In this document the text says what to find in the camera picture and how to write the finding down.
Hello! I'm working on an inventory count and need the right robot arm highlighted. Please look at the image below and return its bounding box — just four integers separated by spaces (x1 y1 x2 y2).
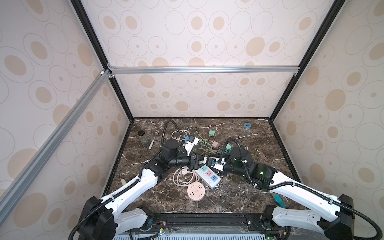
218 138 383 240

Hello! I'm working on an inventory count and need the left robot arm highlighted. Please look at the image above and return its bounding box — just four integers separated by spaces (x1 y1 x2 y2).
68 136 201 240

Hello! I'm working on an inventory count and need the pink charger plug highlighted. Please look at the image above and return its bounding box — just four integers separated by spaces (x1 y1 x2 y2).
212 141 221 150

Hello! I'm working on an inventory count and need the white colourful power strip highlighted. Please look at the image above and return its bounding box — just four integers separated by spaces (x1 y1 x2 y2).
195 165 221 189

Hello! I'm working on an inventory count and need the green charger far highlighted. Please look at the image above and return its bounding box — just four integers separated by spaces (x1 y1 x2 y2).
209 130 216 137

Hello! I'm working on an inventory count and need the round pink power socket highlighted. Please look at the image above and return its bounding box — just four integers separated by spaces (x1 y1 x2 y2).
187 182 206 202

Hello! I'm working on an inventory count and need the blue tape roll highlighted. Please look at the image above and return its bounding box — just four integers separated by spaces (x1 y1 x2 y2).
244 123 251 130

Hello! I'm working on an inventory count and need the glass spice jar black lid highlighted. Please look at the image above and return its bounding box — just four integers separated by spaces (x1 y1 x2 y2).
138 130 148 146

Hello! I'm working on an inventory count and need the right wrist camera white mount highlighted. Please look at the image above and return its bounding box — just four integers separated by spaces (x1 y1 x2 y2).
203 157 226 171

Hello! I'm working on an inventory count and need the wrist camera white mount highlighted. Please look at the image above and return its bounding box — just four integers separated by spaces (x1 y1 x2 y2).
184 136 200 156
203 157 226 171

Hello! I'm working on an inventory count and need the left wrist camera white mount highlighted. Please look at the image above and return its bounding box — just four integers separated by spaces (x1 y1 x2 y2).
184 136 200 156

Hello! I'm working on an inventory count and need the green cable far loop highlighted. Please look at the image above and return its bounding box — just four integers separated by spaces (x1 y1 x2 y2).
188 127 215 154

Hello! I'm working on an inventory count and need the pink round socket cord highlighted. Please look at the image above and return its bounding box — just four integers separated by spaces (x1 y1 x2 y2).
172 166 201 187

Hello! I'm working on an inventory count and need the white power strip cord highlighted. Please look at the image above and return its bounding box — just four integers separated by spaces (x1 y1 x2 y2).
170 129 192 143

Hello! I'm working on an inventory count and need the teal handled tool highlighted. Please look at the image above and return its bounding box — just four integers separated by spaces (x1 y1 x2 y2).
272 193 287 208

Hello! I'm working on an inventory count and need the aluminium frame crossbar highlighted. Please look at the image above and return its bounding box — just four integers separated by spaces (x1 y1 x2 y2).
102 65 300 75

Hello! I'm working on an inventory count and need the aluminium frame left bar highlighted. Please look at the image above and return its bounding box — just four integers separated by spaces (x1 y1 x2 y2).
1 70 111 225

